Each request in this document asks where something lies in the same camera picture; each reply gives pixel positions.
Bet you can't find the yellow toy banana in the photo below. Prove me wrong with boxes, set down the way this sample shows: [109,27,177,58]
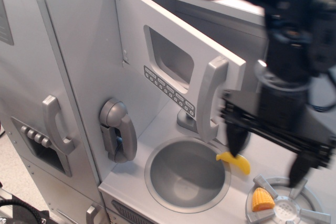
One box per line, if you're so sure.
[215,152,250,175]

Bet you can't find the round grey toy sink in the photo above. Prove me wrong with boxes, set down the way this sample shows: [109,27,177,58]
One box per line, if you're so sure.
[144,137,231,214]

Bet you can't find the grey toy stove burner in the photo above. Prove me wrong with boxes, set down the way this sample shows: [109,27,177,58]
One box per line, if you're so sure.
[245,175,331,223]

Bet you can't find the black cable bottom left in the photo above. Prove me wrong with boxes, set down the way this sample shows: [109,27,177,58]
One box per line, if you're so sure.
[0,200,44,224]

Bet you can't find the grey toy faucet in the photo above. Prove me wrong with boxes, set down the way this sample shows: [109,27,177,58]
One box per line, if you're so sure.
[177,109,198,133]

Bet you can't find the grey microwave door handle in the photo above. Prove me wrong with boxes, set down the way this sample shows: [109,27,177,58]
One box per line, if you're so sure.
[196,56,228,143]

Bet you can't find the grey toy wall phone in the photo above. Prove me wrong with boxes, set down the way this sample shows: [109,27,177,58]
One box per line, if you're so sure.
[99,98,137,163]

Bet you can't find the grey toy microwave door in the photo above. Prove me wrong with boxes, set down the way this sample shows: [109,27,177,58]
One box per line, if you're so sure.
[115,0,246,117]

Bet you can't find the grey fridge door handle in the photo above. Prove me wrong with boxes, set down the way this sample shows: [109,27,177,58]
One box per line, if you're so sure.
[42,95,75,155]

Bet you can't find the grey toy fridge door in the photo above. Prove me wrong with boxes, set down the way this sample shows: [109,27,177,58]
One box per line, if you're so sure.
[1,0,109,223]

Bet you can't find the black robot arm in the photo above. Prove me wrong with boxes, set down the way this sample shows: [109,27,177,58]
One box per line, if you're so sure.
[221,0,335,188]

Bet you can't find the grey toy ice dispenser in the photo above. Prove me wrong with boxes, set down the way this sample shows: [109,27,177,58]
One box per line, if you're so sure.
[11,117,72,177]

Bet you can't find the yellow toy corn cob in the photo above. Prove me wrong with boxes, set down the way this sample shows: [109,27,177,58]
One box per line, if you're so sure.
[251,187,275,212]

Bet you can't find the grey toy oven panel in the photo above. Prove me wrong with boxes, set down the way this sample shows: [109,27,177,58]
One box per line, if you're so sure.
[111,200,169,223]

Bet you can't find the grey lower cabinet handle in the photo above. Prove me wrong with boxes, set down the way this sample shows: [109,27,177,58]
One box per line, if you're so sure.
[86,205,106,224]

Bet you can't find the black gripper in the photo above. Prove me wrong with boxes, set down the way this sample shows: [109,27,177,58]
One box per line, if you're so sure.
[222,84,335,188]

